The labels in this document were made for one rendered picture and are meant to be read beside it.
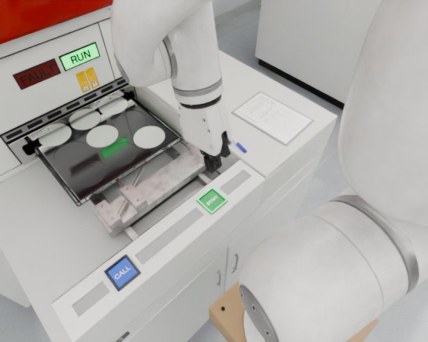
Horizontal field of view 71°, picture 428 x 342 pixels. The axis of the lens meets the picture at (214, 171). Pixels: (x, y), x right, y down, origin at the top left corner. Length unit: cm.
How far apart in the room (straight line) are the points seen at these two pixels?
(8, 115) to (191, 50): 70
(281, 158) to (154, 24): 58
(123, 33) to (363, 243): 34
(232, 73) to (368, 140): 96
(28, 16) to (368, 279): 86
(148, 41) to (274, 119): 64
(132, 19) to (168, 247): 48
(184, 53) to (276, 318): 35
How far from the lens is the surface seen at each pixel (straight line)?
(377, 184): 21
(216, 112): 51
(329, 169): 218
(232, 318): 70
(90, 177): 94
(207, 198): 75
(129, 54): 41
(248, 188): 78
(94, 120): 111
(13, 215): 107
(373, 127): 19
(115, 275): 70
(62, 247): 94
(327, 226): 32
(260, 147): 87
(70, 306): 71
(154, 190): 88
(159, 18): 36
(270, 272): 29
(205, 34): 46
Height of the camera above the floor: 159
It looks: 52 degrees down
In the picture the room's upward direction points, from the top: straight up
